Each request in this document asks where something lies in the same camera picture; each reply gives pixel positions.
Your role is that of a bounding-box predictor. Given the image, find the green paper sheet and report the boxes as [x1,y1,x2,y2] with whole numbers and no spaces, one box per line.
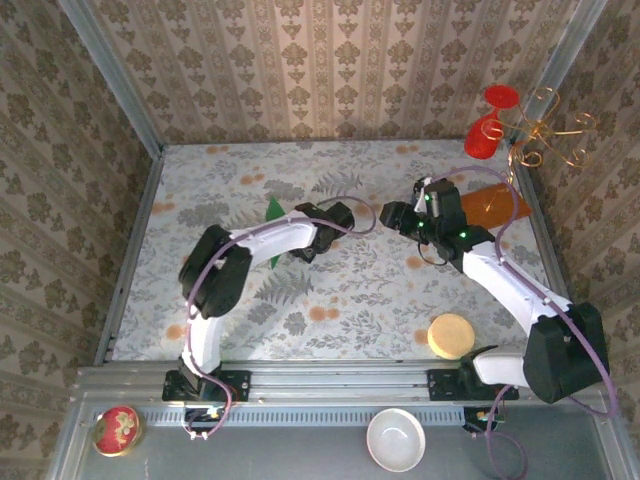
[263,194,290,271]

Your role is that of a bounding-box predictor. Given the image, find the orange wooden board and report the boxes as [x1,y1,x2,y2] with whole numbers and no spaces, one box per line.
[458,183,533,232]

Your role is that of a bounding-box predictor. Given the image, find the floral patterned table cover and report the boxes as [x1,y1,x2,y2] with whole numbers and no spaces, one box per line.
[112,139,571,361]

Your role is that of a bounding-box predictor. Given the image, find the red wine glass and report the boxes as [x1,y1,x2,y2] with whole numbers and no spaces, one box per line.
[463,83,521,161]

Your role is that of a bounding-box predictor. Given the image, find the small circuit board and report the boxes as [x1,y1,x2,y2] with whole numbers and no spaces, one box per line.
[462,405,507,435]
[183,405,225,435]

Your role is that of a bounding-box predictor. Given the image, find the white bowl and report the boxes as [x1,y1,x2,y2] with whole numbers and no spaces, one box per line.
[365,407,427,474]

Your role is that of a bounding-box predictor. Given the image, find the grey metal shelf plate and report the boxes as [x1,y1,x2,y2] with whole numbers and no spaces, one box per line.
[47,392,640,480]

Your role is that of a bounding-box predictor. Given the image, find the red round pincushion tin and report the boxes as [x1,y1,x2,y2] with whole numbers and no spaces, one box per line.
[92,404,146,459]

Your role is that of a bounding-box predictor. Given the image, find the thin black camera cable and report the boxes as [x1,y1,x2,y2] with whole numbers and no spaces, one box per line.
[417,242,451,267]

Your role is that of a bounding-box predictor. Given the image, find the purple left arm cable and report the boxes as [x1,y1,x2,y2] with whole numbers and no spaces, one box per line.
[182,195,377,442]

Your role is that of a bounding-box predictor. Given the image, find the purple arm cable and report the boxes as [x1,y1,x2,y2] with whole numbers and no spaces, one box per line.
[429,164,621,480]
[182,195,377,442]

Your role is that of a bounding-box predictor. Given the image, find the aluminium frame side rail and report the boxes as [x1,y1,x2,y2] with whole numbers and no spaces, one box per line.
[93,147,165,365]
[513,144,592,364]

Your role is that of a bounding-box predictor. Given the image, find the gold wire stand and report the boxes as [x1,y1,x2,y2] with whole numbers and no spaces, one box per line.
[482,85,599,214]

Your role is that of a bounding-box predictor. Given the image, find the wide aluminium frame beam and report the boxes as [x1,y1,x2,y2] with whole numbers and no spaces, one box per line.
[73,358,615,407]

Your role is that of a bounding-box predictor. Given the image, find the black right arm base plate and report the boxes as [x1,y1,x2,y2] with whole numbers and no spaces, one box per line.
[426,367,520,402]

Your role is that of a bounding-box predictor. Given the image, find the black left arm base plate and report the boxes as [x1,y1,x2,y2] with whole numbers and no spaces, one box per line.
[161,368,252,404]

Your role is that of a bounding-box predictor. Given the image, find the grey slotted cable duct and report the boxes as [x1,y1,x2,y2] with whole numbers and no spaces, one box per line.
[139,403,469,429]

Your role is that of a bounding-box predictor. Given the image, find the aluminium frame corner post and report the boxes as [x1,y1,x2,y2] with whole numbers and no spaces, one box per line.
[514,0,610,151]
[57,0,165,157]

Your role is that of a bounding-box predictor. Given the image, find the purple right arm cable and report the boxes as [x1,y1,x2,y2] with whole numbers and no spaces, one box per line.
[429,164,621,480]

